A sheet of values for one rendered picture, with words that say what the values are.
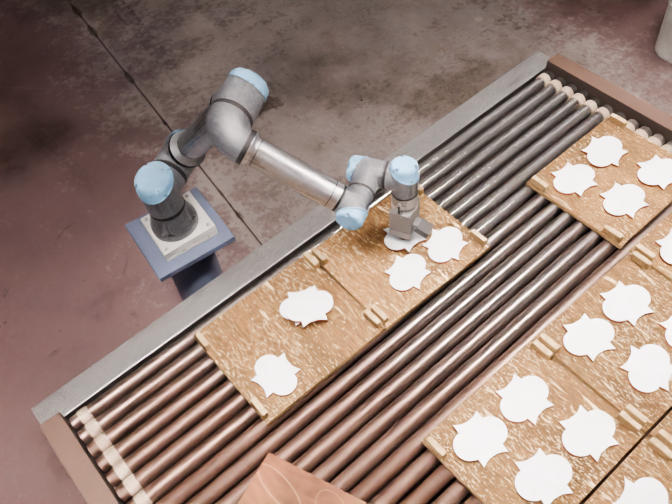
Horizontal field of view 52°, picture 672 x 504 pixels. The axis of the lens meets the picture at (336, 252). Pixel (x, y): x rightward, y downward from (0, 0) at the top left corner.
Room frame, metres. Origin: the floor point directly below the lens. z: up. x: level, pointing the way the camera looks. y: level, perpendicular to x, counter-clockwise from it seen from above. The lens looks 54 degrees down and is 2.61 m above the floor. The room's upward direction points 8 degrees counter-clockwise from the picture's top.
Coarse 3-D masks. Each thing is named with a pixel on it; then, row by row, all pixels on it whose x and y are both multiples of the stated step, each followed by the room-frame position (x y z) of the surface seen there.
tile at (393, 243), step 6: (414, 234) 1.23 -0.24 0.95; (384, 240) 1.23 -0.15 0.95; (390, 240) 1.22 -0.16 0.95; (396, 240) 1.22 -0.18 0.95; (402, 240) 1.22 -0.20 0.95; (408, 240) 1.21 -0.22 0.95; (414, 240) 1.21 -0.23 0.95; (420, 240) 1.21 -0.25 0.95; (426, 240) 1.21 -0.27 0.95; (390, 246) 1.20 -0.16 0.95; (396, 246) 1.20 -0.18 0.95; (402, 246) 1.19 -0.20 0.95; (408, 246) 1.19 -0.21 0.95; (414, 246) 1.19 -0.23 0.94; (408, 252) 1.17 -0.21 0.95
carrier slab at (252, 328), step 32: (288, 288) 1.11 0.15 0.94; (320, 288) 1.10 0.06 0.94; (224, 320) 1.03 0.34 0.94; (256, 320) 1.02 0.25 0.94; (352, 320) 0.98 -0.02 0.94; (224, 352) 0.93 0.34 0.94; (256, 352) 0.92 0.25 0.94; (288, 352) 0.91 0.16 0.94; (320, 352) 0.89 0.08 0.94; (352, 352) 0.88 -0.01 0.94; (256, 384) 0.82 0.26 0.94
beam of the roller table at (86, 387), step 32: (544, 64) 1.94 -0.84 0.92; (480, 96) 1.82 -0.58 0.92; (448, 128) 1.69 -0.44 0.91; (416, 160) 1.56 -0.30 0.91; (320, 224) 1.35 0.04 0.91; (256, 256) 1.26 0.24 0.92; (288, 256) 1.25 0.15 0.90; (224, 288) 1.16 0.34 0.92; (160, 320) 1.07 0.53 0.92; (192, 320) 1.06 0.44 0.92; (128, 352) 0.98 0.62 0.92; (96, 384) 0.90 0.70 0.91; (64, 416) 0.82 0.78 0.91
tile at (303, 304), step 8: (296, 296) 1.06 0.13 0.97; (304, 296) 1.06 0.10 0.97; (312, 296) 1.06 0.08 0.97; (320, 296) 1.05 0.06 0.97; (328, 296) 1.05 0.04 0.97; (288, 304) 1.04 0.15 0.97; (296, 304) 1.04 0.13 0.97; (304, 304) 1.03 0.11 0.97; (312, 304) 1.03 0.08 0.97; (320, 304) 1.03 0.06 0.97; (328, 304) 1.02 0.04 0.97; (288, 312) 1.01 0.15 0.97; (296, 312) 1.01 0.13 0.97; (304, 312) 1.01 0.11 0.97; (312, 312) 1.00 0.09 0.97; (320, 312) 1.00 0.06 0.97; (328, 312) 1.00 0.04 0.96; (296, 320) 0.98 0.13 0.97; (304, 320) 0.98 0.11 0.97; (312, 320) 0.98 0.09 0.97; (320, 320) 0.98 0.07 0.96
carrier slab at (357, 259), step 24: (384, 216) 1.33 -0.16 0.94; (432, 216) 1.30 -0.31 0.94; (336, 240) 1.26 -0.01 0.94; (360, 240) 1.25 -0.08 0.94; (336, 264) 1.17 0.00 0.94; (360, 264) 1.16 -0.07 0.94; (384, 264) 1.15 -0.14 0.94; (432, 264) 1.13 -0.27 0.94; (456, 264) 1.12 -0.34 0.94; (360, 288) 1.08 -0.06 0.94; (384, 288) 1.07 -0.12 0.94; (432, 288) 1.05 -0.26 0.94; (384, 312) 0.99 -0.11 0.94; (408, 312) 0.98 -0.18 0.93
